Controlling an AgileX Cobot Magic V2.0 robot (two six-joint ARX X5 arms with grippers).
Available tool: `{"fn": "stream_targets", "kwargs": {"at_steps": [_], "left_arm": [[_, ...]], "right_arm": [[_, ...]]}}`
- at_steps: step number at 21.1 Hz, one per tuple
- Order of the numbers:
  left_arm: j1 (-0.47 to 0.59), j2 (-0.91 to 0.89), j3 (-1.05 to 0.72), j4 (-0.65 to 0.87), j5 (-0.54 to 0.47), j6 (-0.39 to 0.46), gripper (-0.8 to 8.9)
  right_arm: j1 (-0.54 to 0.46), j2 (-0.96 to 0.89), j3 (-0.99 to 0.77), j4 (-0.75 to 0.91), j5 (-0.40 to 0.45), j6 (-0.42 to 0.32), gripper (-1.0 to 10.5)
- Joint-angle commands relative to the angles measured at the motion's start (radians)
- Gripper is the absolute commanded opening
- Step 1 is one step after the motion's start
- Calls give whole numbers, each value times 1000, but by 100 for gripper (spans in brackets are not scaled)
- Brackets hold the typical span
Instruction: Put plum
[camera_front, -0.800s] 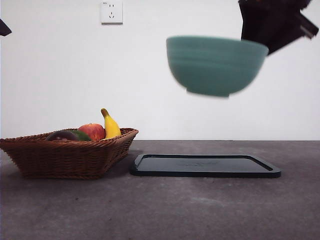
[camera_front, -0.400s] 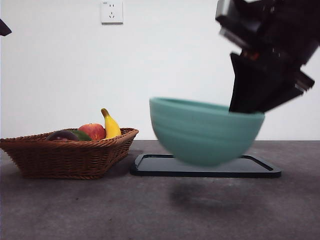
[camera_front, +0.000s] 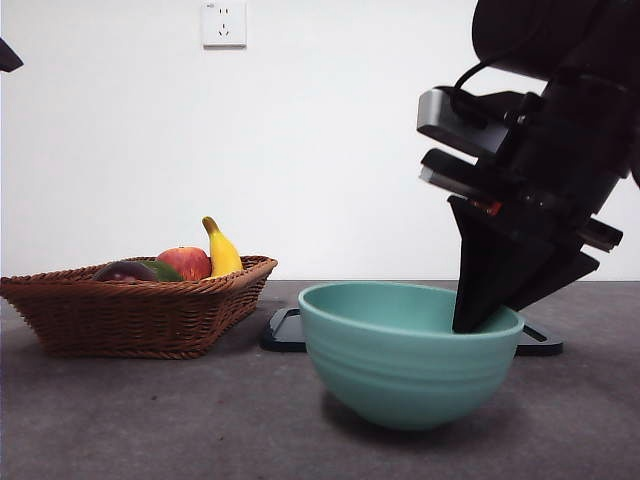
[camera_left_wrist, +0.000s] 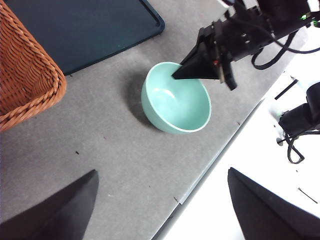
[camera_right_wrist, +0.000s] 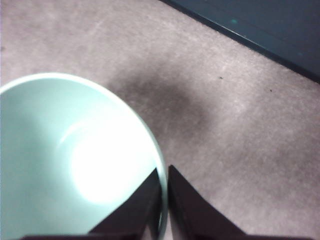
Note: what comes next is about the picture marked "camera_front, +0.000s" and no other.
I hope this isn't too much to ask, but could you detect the teal ribbed bowl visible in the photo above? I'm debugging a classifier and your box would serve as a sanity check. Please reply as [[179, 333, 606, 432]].
[[298, 281, 526, 431]]

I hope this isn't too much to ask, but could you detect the dark purple plum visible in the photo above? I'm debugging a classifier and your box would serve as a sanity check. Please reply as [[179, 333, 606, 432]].
[[92, 259, 159, 283]]

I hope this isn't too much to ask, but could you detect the black rectangular tray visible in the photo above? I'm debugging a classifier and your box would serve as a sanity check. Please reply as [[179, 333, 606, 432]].
[[258, 307, 564, 357]]

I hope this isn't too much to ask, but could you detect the yellow banana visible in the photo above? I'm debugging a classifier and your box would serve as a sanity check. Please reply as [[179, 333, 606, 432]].
[[201, 215, 244, 279]]

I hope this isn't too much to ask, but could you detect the green avocado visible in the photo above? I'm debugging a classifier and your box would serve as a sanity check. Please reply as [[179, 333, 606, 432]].
[[137, 258, 185, 283]]

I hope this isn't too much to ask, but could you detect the red yellow apple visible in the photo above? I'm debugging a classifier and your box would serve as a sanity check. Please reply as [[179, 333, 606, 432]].
[[155, 246, 212, 282]]

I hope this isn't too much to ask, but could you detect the brown wicker basket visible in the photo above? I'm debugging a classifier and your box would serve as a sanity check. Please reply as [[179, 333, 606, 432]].
[[0, 255, 279, 361]]

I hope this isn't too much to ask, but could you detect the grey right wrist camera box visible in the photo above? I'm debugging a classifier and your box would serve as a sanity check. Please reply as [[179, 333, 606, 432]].
[[416, 87, 511, 161]]

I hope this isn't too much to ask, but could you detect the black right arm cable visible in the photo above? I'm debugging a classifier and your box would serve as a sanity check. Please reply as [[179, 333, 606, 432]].
[[453, 62, 504, 124]]

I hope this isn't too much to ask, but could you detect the white wall socket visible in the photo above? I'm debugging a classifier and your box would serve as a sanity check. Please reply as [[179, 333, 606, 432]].
[[201, 0, 248, 50]]

